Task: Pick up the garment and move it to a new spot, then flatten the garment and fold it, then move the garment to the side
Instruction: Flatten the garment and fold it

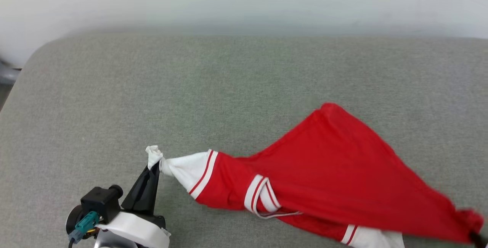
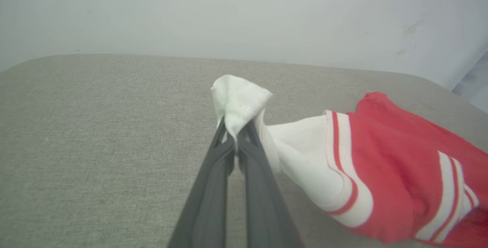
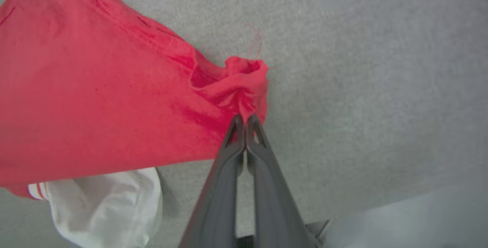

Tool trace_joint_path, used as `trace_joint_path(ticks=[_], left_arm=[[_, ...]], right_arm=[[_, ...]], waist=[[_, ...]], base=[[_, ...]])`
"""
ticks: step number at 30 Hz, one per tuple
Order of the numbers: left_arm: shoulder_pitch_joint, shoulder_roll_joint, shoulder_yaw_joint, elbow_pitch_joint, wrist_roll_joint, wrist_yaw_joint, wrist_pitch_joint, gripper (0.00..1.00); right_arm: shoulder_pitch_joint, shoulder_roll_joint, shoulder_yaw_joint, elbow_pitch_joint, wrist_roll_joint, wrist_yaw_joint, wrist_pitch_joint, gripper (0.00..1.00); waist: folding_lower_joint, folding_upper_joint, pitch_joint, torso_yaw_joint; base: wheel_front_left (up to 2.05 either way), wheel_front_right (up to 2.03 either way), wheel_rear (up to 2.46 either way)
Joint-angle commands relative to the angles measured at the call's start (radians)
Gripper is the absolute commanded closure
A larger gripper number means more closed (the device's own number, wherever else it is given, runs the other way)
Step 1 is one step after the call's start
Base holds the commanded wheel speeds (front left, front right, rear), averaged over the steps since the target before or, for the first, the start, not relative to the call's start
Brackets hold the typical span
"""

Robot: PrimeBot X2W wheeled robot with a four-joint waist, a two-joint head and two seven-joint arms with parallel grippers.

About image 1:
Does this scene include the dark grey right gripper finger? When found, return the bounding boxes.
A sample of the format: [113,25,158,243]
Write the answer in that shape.
[469,232,488,248]

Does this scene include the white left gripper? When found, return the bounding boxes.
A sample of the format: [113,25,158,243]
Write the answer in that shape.
[93,161,171,248]

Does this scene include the red and white garment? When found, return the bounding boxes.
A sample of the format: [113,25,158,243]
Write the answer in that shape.
[146,103,485,248]

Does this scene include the grey fabric sofa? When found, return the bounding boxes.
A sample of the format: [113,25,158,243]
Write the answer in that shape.
[0,31,488,248]

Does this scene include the teal cable connector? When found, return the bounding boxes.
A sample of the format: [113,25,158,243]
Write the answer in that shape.
[68,211,100,242]

